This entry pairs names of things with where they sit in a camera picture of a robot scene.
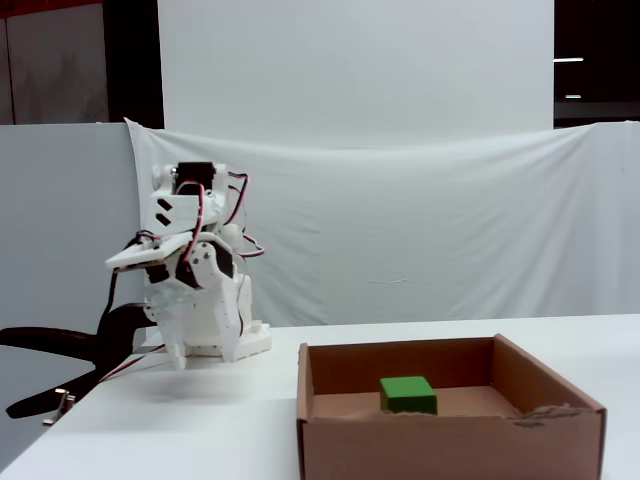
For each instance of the white board panel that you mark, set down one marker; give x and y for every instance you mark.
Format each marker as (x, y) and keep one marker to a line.
(350, 65)

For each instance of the grey partition panel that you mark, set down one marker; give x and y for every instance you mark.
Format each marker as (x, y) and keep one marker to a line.
(50, 200)

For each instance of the white cloth backdrop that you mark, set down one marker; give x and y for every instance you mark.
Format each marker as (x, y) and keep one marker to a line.
(400, 225)

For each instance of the bright ceiling light strip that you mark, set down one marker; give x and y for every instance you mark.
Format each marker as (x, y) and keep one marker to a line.
(567, 60)

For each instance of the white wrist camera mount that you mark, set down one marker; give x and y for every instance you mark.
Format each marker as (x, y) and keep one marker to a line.
(145, 255)

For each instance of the brown cardboard box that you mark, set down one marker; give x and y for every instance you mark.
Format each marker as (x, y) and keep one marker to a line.
(450, 450)

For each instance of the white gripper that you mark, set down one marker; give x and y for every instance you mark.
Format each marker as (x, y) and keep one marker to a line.
(199, 278)

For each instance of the grey cabinet door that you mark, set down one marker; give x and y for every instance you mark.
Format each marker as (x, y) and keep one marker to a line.
(55, 65)

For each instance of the green cube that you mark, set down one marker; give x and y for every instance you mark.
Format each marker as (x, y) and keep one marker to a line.
(407, 395)

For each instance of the black table clamp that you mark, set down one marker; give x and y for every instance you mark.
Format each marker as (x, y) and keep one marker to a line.
(50, 339)

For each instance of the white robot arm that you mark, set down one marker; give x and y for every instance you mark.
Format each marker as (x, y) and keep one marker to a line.
(181, 220)

